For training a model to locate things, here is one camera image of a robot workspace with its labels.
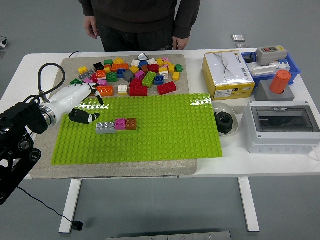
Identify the small yellow building brick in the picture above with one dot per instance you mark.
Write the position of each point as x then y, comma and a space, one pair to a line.
107, 70

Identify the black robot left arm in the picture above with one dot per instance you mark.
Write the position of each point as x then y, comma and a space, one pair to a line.
20, 125

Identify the pink square building brick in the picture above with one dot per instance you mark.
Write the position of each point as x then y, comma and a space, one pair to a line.
120, 124

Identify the person's left forearm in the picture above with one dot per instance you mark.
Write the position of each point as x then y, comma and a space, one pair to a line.
187, 20

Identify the dark green long brick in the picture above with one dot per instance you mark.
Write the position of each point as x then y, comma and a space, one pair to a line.
75, 81

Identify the large black nut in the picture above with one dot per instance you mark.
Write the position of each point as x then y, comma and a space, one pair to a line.
224, 123

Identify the grey block base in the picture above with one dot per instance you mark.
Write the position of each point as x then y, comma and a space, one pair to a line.
262, 92

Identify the magenta building brick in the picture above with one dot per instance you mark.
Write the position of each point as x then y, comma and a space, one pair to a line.
140, 75

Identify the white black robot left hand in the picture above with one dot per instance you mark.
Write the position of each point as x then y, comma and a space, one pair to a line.
67, 98

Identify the black adapter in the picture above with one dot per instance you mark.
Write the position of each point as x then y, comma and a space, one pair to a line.
248, 58

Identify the yellow white cardboard box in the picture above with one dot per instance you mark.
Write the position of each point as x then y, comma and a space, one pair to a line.
225, 72

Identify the grey-brown mat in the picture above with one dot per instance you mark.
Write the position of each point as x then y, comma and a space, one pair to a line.
125, 171

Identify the white table leg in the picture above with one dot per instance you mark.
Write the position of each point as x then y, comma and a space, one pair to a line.
248, 205
71, 205

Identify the white terminal strip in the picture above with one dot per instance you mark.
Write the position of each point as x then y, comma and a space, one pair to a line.
262, 70

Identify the green studded baseplate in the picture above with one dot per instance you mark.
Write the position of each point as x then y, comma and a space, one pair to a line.
162, 130

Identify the person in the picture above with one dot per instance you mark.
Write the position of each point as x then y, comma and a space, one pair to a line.
137, 17

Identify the lime long building brick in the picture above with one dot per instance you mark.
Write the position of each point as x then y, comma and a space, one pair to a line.
149, 79

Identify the dark grey building brick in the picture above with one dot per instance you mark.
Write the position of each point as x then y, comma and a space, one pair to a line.
128, 75

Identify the silver shiny building brick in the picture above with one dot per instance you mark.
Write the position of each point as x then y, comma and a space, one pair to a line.
142, 57

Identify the green building brick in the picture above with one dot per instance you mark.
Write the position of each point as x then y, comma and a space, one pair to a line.
108, 62
179, 68
111, 77

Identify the orange hollow building brick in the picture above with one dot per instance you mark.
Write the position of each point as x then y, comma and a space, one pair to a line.
101, 75

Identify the person's right hand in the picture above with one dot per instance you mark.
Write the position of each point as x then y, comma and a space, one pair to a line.
91, 27

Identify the black plug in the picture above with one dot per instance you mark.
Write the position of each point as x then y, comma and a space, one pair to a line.
77, 225

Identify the blue plastic bin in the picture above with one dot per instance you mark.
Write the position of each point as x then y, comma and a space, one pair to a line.
295, 68

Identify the white distribution box clear lid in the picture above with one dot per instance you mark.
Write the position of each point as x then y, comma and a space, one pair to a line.
280, 140

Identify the metal floor socket plate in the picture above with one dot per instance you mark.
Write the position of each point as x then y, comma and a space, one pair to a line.
238, 37
242, 45

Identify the grey long building brick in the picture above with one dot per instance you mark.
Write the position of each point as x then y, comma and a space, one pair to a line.
106, 128

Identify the white yellow building brick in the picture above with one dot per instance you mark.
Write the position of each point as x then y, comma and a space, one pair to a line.
163, 73

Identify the white floor power socket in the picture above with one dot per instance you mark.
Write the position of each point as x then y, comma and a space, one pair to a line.
3, 44

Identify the person's right forearm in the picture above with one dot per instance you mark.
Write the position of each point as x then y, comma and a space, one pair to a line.
87, 7

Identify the small orange building brick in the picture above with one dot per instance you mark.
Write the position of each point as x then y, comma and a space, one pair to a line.
107, 66

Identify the grey switch box red button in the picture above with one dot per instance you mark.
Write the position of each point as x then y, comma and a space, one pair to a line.
271, 56

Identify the brown-orange building brick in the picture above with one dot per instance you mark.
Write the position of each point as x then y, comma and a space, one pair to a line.
145, 69

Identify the blue building brick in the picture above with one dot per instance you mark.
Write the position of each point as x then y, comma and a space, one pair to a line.
159, 80
143, 64
121, 73

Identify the person's left hand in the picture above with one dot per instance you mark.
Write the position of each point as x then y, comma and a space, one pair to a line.
180, 43

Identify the grey flat ringed brick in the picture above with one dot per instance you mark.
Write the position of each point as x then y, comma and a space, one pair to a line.
86, 75

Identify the red long building brick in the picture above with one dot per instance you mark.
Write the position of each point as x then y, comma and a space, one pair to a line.
166, 88
138, 91

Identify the brown square building brick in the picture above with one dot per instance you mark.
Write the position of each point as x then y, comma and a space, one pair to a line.
131, 123

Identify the yellow-orange building brick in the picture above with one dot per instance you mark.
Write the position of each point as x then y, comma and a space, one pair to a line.
118, 61

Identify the orange cylinder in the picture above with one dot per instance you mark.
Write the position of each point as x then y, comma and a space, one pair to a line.
280, 81

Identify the white dish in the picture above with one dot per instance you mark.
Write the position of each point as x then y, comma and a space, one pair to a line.
227, 107

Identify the orange long building brick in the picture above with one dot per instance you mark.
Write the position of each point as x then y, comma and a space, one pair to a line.
120, 67
107, 91

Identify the black building brick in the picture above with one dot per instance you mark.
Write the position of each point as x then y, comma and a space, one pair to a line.
99, 66

